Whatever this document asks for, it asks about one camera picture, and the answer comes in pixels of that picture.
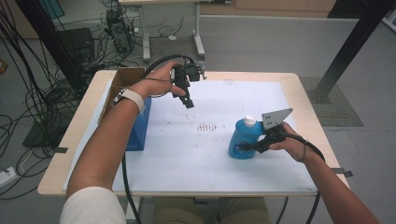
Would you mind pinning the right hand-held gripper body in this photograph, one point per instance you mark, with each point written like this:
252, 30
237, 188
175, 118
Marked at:
275, 133

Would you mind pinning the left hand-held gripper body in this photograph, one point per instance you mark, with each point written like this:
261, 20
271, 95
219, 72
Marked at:
193, 72

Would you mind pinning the blue bottle with white cap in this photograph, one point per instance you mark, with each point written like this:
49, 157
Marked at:
246, 132

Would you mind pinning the person's right hand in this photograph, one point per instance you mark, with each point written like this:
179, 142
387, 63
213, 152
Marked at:
295, 146

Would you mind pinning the person's left hand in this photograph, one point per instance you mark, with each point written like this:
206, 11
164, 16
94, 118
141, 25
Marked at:
155, 82

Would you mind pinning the white-legged desk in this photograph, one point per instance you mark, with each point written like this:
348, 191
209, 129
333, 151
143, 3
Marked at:
197, 31

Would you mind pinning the blue cardboard box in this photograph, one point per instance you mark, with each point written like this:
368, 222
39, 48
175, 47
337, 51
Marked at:
141, 130

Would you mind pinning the wristwatch with white band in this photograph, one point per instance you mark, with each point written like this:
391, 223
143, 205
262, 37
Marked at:
134, 97

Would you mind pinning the white table mat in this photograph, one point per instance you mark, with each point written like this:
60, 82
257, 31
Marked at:
186, 161

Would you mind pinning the grey floor mat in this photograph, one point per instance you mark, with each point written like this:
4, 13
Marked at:
342, 112

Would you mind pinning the black computer tower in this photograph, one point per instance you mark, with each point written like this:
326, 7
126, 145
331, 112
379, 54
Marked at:
120, 34

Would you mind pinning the person's khaki pants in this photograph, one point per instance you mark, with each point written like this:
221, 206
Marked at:
174, 211

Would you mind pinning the wooden cabinet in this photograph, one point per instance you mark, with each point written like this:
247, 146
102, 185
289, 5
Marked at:
280, 7

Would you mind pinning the black cabinet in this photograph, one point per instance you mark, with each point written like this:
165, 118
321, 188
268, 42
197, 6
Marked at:
76, 43

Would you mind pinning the white table leg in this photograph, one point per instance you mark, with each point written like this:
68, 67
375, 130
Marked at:
132, 211

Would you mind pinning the black floor plate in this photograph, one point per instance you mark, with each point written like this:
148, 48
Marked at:
40, 137

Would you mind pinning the white power strip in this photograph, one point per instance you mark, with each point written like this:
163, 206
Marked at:
7, 177

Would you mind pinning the grey metal bracket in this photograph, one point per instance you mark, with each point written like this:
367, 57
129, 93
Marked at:
342, 172
61, 150

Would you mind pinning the black metal post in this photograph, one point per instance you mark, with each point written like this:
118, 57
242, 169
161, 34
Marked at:
351, 43
46, 37

